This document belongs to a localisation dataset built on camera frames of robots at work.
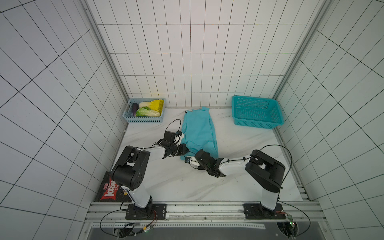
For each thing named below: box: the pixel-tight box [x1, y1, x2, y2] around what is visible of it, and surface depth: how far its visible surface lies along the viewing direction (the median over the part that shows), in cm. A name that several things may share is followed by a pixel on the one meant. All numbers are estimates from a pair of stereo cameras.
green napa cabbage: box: [135, 106, 161, 117], surface depth 109 cm
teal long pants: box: [180, 107, 219, 159], surface depth 103 cm
